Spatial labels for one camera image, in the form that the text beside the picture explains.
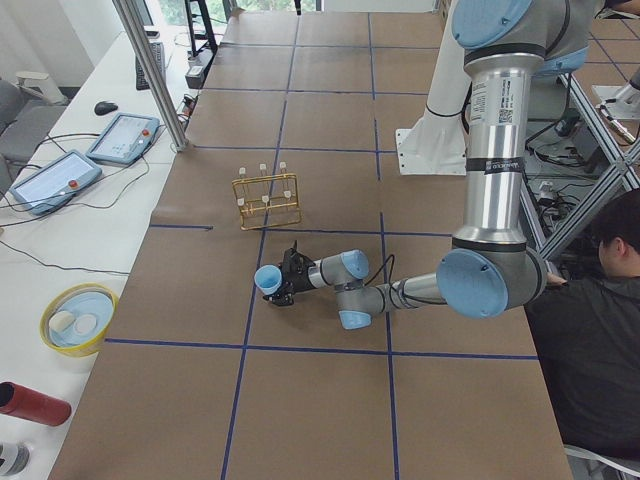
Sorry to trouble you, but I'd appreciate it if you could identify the red bottle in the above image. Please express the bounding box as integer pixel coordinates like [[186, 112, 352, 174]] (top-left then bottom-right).
[[1, 381, 72, 426]]

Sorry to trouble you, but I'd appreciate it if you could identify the aluminium frame post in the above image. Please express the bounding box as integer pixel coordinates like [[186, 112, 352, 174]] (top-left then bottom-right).
[[112, 0, 188, 152]]

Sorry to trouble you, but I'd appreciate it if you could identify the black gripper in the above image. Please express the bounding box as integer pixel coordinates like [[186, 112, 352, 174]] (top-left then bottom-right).
[[263, 255, 315, 306]]

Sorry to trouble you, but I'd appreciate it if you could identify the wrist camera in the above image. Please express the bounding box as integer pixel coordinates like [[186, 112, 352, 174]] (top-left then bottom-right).
[[282, 242, 306, 270]]

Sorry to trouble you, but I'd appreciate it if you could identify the black computer mouse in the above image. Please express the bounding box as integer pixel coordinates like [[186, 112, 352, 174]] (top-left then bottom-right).
[[94, 101, 119, 116]]

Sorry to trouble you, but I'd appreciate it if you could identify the black keyboard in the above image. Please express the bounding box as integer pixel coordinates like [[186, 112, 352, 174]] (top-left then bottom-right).
[[134, 41, 167, 91]]

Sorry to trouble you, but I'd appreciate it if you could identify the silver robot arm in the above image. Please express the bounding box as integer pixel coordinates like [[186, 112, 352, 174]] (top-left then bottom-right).
[[254, 1, 596, 329]]

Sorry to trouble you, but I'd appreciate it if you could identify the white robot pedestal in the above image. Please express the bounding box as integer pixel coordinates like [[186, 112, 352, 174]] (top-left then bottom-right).
[[396, 24, 471, 175]]

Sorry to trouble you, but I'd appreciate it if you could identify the far teach pendant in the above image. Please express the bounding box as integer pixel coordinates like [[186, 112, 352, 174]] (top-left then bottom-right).
[[86, 112, 160, 166]]

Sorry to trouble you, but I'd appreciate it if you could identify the light blue plastic cup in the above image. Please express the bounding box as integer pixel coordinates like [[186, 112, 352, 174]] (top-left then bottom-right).
[[254, 265, 283, 295]]

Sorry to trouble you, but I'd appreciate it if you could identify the near teach pendant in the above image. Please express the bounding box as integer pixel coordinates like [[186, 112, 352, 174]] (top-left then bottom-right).
[[9, 150, 102, 215]]

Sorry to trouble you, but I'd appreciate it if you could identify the gold wire cup holder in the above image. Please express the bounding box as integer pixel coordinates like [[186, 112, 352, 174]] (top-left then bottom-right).
[[232, 161, 302, 231]]

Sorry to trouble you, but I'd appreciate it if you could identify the seated person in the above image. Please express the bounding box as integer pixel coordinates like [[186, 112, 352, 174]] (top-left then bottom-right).
[[525, 190, 639, 460]]

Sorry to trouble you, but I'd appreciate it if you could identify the yellow bowl with blue plate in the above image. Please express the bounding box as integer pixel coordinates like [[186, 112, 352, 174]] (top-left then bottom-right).
[[39, 283, 119, 358]]

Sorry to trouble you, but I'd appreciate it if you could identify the teach pendant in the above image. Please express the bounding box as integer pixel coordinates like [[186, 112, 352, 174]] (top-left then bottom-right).
[[86, 112, 160, 166], [9, 150, 102, 215]]

